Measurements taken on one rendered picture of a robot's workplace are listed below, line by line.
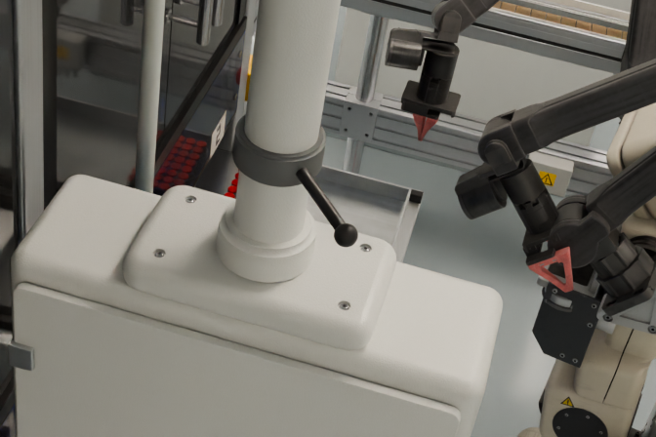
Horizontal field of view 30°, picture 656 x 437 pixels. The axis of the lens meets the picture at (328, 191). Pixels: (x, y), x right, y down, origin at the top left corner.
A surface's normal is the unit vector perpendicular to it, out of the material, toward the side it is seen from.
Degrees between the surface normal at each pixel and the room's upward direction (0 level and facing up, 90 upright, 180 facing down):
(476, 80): 90
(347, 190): 0
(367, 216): 0
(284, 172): 90
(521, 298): 0
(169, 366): 90
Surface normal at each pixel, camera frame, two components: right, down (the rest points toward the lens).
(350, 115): -0.24, 0.58
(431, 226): 0.14, -0.77
